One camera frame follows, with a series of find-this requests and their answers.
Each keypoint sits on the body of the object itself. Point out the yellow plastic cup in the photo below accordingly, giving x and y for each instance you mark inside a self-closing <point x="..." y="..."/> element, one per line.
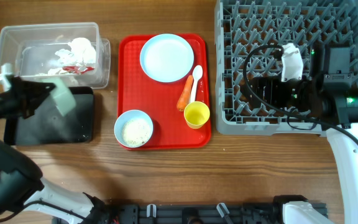
<point x="196" y="114"/>

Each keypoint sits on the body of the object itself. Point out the mint green bowl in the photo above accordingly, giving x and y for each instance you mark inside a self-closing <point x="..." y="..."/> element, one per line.
<point x="62" y="96"/>

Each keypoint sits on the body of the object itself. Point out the white plastic spoon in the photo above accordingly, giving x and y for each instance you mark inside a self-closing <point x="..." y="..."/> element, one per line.
<point x="197" y="75"/>

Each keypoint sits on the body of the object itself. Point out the light blue bowl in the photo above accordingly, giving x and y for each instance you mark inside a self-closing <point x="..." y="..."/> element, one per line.
<point x="125" y="117"/>

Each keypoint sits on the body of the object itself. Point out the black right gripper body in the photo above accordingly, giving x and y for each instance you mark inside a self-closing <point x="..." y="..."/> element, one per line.
<point x="263" y="93"/>

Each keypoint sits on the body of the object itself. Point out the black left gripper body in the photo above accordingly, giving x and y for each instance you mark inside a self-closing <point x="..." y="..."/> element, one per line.
<point x="20" y="97"/>

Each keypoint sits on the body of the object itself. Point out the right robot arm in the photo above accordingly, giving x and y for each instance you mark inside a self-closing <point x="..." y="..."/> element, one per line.
<point x="326" y="97"/>

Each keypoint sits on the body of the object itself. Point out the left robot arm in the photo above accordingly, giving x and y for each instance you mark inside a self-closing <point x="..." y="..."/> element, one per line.
<point x="22" y="185"/>

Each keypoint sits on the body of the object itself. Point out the light blue plate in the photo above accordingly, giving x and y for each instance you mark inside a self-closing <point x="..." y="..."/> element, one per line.
<point x="166" y="58"/>

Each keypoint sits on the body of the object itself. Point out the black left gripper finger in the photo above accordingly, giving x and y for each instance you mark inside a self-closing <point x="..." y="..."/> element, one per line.
<point x="32" y="92"/>
<point x="29" y="108"/>

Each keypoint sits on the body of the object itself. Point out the red snack wrapper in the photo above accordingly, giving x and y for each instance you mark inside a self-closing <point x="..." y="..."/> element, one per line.
<point x="77" y="69"/>

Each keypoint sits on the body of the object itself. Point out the large crumpled white tissue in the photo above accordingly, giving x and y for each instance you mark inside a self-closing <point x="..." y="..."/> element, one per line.
<point x="81" y="53"/>

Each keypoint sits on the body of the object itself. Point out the black food waste tray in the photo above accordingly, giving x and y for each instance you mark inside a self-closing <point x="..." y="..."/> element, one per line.
<point x="48" y="126"/>

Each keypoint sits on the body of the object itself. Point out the clear plastic waste bin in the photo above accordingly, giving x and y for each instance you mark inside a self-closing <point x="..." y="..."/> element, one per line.
<point x="31" y="51"/>

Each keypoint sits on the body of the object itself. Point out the pile of white rice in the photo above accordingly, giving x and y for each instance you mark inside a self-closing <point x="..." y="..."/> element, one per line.
<point x="136" y="132"/>

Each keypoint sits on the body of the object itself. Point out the grey dishwasher rack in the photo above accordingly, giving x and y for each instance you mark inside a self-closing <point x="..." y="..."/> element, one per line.
<point x="261" y="38"/>

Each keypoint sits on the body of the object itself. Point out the red serving tray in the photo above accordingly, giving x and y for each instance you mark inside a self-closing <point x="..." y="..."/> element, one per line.
<point x="136" y="91"/>

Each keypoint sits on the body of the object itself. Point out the orange carrot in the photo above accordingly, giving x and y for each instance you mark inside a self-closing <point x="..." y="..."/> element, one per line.
<point x="185" y="95"/>

